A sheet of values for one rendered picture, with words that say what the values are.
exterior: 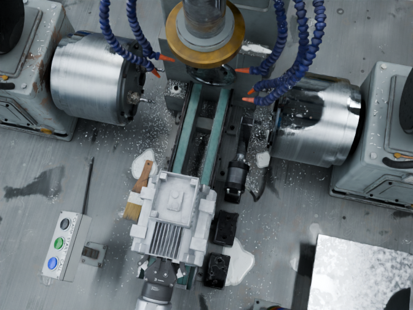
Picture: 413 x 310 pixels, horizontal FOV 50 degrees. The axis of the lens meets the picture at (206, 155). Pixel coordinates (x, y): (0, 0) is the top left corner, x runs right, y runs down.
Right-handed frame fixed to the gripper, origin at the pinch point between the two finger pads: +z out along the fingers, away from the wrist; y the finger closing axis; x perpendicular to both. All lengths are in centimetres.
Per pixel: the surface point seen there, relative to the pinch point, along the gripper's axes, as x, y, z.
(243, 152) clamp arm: 5.1, -14.0, 21.3
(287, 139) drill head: -0.8, -24.3, 25.6
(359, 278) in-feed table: 15, -52, -5
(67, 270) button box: -1.6, 22.8, -18.4
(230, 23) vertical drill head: -23.1, -5.3, 43.6
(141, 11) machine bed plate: 37, 33, 71
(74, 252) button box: -0.7, 22.6, -13.8
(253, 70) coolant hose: -7.8, -12.2, 39.8
